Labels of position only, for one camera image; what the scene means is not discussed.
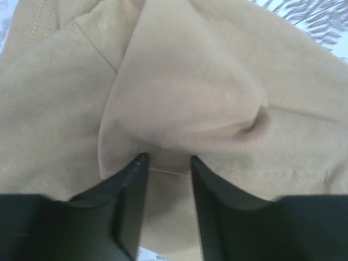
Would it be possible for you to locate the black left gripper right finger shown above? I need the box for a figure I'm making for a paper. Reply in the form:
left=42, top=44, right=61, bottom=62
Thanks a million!
left=191, top=157, right=347, bottom=260

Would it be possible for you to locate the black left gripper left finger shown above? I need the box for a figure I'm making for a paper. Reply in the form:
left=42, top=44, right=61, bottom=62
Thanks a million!
left=1, top=153, right=149, bottom=260

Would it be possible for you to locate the beige t shirt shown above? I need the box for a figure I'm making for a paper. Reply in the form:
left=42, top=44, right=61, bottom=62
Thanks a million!
left=0, top=0, right=348, bottom=253

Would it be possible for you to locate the floral patterned table mat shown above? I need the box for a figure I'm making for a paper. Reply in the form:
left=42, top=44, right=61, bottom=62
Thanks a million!
left=0, top=0, right=348, bottom=261

